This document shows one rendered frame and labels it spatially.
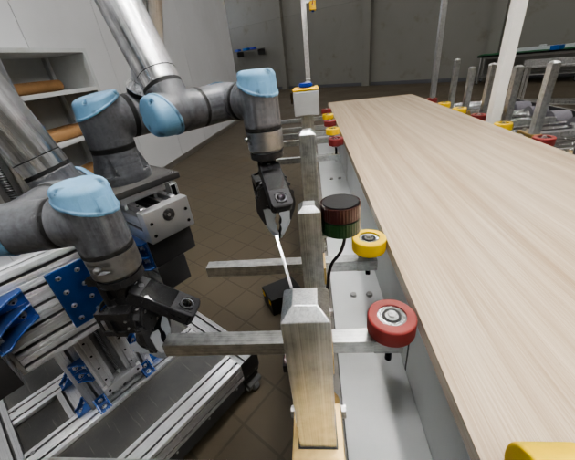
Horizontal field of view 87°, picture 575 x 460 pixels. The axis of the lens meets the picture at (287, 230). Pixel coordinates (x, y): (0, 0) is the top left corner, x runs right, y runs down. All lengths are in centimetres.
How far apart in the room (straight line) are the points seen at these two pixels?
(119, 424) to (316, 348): 125
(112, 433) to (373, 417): 97
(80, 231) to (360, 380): 65
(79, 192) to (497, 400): 59
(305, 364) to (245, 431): 124
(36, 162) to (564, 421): 81
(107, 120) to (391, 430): 97
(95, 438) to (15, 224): 104
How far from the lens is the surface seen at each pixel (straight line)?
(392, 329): 53
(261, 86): 61
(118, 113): 95
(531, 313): 64
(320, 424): 32
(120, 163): 95
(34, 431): 162
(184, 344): 62
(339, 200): 46
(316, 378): 26
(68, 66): 365
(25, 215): 53
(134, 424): 141
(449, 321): 57
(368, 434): 75
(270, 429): 147
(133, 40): 67
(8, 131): 64
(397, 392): 81
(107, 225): 49
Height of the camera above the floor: 130
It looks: 30 degrees down
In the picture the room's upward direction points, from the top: 7 degrees counter-clockwise
